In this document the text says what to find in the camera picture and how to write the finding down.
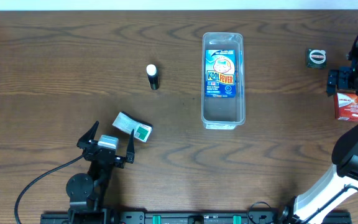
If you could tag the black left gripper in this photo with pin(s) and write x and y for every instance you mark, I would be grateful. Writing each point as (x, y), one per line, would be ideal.
(88, 140)

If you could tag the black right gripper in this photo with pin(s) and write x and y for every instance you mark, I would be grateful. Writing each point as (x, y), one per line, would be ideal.
(345, 83)

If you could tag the blue Kool Fever box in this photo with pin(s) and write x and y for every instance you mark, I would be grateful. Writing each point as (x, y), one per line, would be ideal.
(220, 73)

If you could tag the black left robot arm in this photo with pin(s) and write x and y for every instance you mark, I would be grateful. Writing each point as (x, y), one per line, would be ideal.
(87, 190)

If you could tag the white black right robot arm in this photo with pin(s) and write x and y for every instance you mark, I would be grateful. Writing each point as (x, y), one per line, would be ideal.
(340, 181)

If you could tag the clear plastic container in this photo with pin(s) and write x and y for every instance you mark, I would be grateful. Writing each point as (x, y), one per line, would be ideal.
(225, 113)

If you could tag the red white small box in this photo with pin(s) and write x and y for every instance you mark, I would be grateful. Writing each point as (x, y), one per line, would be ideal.
(346, 106)

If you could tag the white green medicine box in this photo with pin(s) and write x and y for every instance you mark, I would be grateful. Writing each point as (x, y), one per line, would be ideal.
(128, 125)

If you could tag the dark green round tin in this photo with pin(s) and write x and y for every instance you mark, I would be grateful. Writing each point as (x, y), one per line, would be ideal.
(315, 58)

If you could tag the dark bottle white cap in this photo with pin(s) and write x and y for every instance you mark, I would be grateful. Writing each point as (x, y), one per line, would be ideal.
(153, 77)

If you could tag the black mounting rail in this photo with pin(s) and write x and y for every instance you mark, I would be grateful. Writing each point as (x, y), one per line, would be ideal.
(162, 218)

